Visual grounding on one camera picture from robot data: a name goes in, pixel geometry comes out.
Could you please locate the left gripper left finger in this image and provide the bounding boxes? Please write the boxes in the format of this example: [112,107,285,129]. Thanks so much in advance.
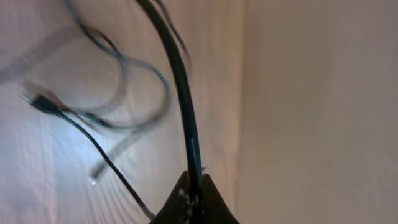
[149,171,190,224]

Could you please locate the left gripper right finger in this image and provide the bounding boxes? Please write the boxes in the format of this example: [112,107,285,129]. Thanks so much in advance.
[202,174,239,224]

